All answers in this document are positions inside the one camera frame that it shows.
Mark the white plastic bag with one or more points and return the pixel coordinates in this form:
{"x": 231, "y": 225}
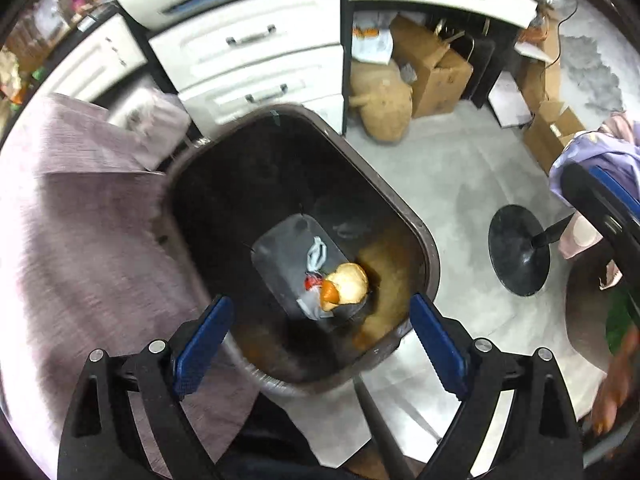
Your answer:
{"x": 150, "y": 125}

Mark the tan round bun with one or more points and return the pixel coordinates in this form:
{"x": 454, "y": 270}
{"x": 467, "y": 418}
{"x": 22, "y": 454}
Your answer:
{"x": 350, "y": 282}

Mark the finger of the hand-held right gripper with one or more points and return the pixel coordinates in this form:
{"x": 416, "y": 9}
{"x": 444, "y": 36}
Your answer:
{"x": 595, "y": 210}

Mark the person's right hand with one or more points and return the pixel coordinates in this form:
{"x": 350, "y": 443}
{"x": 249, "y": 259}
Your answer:
{"x": 617, "y": 385}

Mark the black metal pole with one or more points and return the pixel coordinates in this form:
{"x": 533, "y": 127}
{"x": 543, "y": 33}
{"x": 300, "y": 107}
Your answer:
{"x": 385, "y": 440}

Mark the white flat box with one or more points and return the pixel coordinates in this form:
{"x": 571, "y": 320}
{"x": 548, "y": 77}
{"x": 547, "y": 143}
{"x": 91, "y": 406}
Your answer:
{"x": 507, "y": 100}

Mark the black stool base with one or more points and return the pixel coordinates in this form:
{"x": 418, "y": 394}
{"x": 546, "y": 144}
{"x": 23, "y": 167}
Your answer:
{"x": 517, "y": 255}

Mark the dark brown trash bin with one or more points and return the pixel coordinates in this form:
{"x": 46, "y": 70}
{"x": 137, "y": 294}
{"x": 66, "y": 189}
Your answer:
{"x": 240, "y": 185}

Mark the orange peel piece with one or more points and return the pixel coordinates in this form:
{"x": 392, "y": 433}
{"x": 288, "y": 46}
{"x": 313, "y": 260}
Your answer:
{"x": 329, "y": 294}

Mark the white wrapper red print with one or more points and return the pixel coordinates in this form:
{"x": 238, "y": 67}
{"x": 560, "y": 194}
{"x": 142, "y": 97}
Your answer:
{"x": 311, "y": 300}

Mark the cardboard box under desk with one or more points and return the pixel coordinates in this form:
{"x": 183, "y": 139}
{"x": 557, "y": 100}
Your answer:
{"x": 430, "y": 70}

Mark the black bag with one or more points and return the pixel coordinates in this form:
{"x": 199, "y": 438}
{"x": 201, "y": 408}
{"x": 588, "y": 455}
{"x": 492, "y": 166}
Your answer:
{"x": 482, "y": 70}

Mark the lavender plastic bag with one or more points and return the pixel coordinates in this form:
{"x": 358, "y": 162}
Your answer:
{"x": 575, "y": 147}

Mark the white cabinet panel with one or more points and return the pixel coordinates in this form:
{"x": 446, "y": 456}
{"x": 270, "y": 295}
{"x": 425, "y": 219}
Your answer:
{"x": 85, "y": 60}

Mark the tan sack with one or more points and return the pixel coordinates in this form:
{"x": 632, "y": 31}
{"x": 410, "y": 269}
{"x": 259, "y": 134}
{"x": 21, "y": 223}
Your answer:
{"x": 382, "y": 110}

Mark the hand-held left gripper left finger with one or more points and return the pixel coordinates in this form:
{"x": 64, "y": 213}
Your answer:
{"x": 202, "y": 347}

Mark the white twisted wrapper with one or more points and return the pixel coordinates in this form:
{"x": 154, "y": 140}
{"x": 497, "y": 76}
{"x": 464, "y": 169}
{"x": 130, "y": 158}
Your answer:
{"x": 316, "y": 255}

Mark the white bag orange print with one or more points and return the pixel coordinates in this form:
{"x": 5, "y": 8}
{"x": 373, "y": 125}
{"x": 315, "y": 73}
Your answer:
{"x": 372, "y": 42}

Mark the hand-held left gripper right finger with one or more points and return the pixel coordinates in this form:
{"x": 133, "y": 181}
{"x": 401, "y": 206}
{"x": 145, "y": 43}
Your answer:
{"x": 440, "y": 350}

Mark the purple striped tablecloth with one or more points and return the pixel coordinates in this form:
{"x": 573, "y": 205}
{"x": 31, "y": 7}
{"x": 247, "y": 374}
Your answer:
{"x": 75, "y": 235}

